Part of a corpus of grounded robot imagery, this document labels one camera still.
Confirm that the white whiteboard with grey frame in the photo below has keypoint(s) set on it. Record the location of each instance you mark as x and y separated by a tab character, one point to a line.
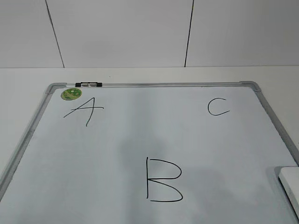
150	154

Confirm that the round green magnet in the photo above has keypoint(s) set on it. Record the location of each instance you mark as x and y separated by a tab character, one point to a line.
71	94

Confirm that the white whiteboard eraser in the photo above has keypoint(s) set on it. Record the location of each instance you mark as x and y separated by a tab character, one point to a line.
289	177

